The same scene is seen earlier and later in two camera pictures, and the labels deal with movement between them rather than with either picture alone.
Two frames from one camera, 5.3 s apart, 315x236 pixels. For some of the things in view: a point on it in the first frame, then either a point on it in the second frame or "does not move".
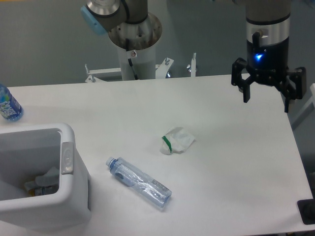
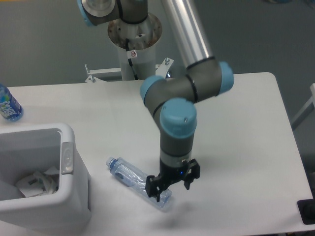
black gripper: x=269 y=65 → x=168 y=175
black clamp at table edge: x=306 y=209 does not move
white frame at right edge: x=308 y=109 does not move
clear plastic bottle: x=131 y=175 does not move
